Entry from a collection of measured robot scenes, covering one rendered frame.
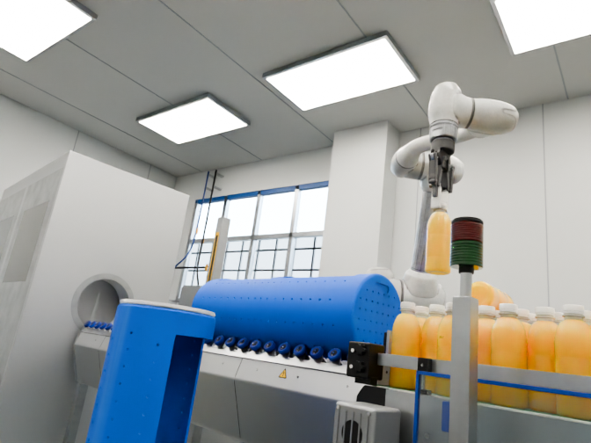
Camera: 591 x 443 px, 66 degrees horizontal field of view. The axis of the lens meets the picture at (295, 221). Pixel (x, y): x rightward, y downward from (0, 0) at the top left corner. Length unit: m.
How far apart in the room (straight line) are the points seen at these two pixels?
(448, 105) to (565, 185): 2.95
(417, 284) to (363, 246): 2.37
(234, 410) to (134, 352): 0.61
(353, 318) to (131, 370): 0.63
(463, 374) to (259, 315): 0.91
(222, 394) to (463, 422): 1.07
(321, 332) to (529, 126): 3.61
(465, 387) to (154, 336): 0.77
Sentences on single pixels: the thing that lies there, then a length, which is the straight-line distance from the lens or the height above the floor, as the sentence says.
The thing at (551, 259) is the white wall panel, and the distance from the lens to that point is 4.26.
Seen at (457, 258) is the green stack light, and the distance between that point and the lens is 0.95.
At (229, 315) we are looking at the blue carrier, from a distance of 1.81.
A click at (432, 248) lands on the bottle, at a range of 1.41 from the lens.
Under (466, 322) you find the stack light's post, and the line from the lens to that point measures 0.94.
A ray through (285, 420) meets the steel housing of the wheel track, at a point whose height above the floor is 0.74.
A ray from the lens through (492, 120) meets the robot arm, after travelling 1.63.
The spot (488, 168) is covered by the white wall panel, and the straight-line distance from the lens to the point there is 4.64.
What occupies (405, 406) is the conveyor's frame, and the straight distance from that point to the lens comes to 1.17.
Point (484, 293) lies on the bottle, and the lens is 1.27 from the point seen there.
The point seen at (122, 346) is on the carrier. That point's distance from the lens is 1.31.
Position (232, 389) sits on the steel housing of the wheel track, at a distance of 1.76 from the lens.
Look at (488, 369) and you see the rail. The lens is 1.10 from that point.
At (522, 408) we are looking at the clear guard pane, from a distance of 1.01.
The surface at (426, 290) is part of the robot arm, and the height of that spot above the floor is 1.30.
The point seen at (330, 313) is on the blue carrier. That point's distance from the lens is 1.43.
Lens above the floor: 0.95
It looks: 16 degrees up
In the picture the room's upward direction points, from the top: 7 degrees clockwise
